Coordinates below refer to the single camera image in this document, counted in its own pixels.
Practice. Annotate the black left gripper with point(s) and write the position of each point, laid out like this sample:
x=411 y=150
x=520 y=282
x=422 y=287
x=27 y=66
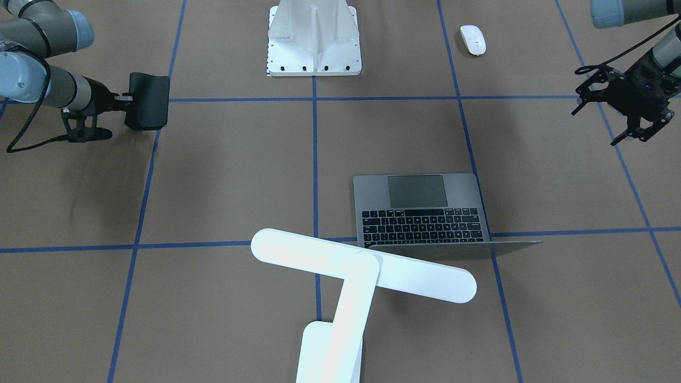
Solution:
x=640 y=69

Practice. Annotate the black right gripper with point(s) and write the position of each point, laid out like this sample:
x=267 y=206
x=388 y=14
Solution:
x=98 y=93

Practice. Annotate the black mouse pad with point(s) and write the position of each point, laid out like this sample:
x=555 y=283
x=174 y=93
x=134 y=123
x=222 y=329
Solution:
x=148 y=110

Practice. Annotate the white computer mouse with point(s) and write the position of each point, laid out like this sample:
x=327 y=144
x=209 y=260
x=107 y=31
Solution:
x=473 y=39

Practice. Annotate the grey laptop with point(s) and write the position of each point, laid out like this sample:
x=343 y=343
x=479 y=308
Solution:
x=437 y=217

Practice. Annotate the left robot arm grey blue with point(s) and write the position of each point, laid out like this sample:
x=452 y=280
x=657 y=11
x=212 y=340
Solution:
x=663 y=43

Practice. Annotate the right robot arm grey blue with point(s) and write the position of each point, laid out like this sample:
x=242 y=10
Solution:
x=40 y=30

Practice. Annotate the white desk lamp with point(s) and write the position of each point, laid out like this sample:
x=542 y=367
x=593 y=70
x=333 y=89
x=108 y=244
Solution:
x=332 y=351

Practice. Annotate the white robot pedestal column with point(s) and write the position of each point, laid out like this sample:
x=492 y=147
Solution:
x=313 y=38

